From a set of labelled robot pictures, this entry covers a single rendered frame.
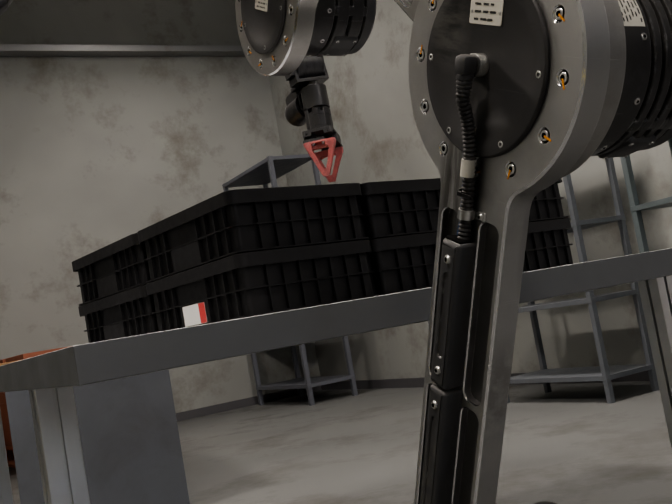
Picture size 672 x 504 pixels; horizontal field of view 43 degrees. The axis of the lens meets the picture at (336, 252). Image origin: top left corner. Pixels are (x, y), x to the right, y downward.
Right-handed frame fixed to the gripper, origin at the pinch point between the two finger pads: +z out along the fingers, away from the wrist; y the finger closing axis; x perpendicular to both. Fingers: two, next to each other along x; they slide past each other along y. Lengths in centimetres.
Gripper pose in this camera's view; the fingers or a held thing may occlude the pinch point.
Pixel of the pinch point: (328, 175)
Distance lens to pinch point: 184.3
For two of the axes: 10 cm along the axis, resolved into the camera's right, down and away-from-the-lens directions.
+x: 9.7, -2.0, -1.6
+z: 1.8, 9.7, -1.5
